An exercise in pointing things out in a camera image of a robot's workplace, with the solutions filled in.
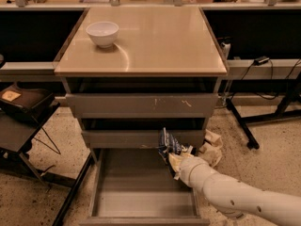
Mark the grey middle drawer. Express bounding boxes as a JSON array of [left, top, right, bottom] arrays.
[[82, 118, 205, 148]]

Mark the grey drawer cabinet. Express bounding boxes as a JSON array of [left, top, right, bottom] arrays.
[[53, 5, 230, 155]]

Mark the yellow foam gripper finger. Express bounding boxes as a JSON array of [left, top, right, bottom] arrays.
[[168, 153, 192, 180]]

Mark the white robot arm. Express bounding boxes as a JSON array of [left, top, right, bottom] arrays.
[[168, 153, 301, 226]]

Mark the black side table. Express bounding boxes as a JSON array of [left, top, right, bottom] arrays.
[[0, 102, 62, 185]]

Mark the dark brown tray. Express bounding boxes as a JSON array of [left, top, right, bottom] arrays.
[[0, 83, 55, 121]]

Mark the black power adapter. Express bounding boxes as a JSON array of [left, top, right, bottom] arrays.
[[253, 56, 270, 66]]

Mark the blue chip bag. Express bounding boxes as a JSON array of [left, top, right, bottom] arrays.
[[158, 129, 194, 173]]

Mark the grey drawer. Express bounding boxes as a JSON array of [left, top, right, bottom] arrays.
[[65, 77, 219, 119], [80, 149, 210, 226], [82, 118, 205, 148]]

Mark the black table leg frame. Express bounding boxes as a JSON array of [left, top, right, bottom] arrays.
[[226, 73, 301, 150]]

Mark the black floor bar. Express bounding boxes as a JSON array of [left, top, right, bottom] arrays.
[[52, 154, 93, 226]]

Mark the white ceramic bowl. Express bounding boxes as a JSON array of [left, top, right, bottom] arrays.
[[86, 22, 119, 48]]

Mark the grey bottom drawer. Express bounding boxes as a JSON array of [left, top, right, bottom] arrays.
[[80, 149, 210, 226]]

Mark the grey top drawer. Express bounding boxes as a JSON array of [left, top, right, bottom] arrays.
[[65, 77, 219, 119]]

